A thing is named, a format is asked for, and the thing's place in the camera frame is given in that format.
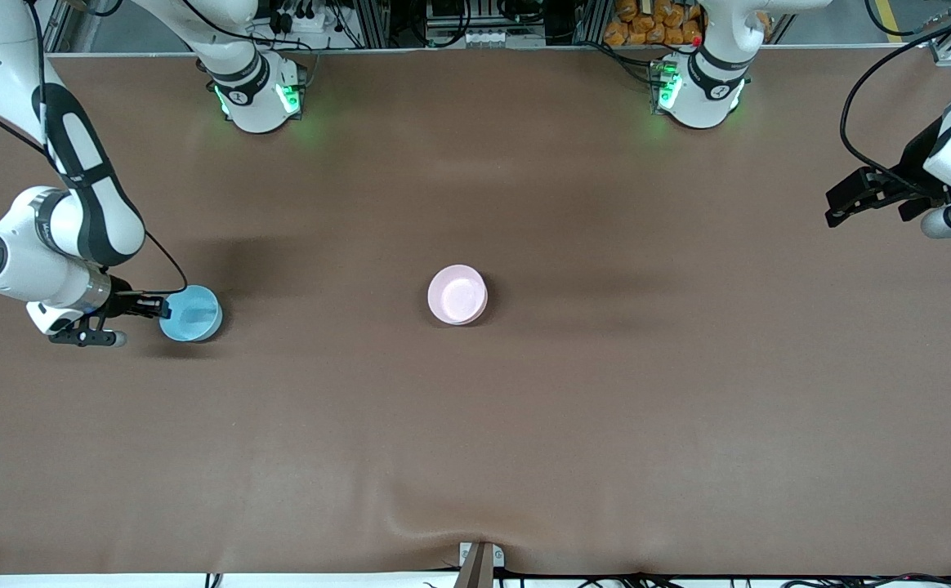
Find metal clamp with wooden bar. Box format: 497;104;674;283
455;541;507;588

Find white terminal strip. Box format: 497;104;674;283
461;29;527;47

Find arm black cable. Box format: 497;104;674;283
25;0;190;296
840;8;951;201

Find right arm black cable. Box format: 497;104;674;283
25;0;190;296

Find black floor cable bundle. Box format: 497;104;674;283
496;572;951;588

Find white power strip black plugs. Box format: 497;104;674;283
267;0;337;35

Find pink bowl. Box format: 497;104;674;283
427;264;489;324

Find right gripper bracket grey cylinder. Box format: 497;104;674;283
49;314;127;349

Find brown table cover cloth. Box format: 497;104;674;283
0;47;951;577

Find orange snack packets pile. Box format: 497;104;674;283
604;0;703;47

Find blue bowl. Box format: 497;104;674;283
158;284;224;343

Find aluminium frame post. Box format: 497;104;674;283
574;0;612;46
351;0;391;48

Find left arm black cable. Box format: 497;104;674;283
840;8;951;201

